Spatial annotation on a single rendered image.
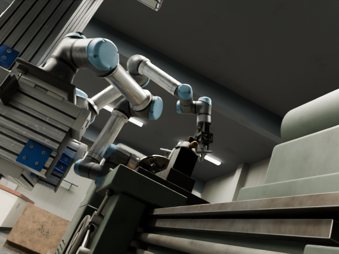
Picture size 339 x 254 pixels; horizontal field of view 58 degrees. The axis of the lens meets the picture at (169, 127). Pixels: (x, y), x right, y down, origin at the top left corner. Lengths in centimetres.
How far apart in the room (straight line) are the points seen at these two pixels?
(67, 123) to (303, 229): 93
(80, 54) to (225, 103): 407
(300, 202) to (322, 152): 18
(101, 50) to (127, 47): 387
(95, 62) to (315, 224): 97
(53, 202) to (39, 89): 1035
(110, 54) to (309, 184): 91
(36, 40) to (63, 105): 45
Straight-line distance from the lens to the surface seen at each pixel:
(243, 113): 520
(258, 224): 44
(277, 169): 61
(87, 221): 98
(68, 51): 127
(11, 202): 882
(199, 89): 502
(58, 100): 118
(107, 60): 120
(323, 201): 35
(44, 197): 1154
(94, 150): 146
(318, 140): 56
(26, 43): 153
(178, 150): 110
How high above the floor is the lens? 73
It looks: 23 degrees up
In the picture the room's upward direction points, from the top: 24 degrees clockwise
